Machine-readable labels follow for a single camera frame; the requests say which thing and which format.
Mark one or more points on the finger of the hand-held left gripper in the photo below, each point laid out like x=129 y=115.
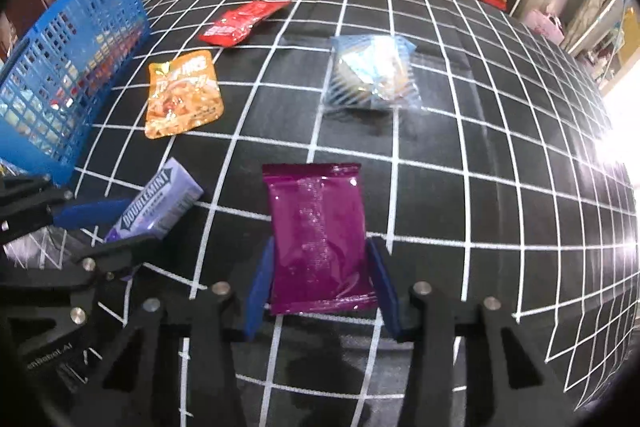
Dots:
x=90 y=212
x=100 y=259

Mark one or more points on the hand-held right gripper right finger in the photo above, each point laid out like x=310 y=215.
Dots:
x=382 y=287

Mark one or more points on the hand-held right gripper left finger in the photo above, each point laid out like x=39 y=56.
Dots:
x=260 y=282

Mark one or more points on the purple gum box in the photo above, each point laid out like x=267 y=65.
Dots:
x=155 y=202

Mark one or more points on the purple snack packet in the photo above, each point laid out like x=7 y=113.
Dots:
x=315 y=232

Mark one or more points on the blue plastic basket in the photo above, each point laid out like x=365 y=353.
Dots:
x=50 y=57

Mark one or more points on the orange snack packet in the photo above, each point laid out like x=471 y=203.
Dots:
x=182 y=94

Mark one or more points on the blue striped clear packet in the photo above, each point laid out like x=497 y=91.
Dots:
x=370 y=72

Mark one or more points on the red snack packet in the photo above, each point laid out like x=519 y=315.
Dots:
x=235 y=27

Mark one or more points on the pink tote bag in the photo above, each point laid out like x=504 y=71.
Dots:
x=542 y=27

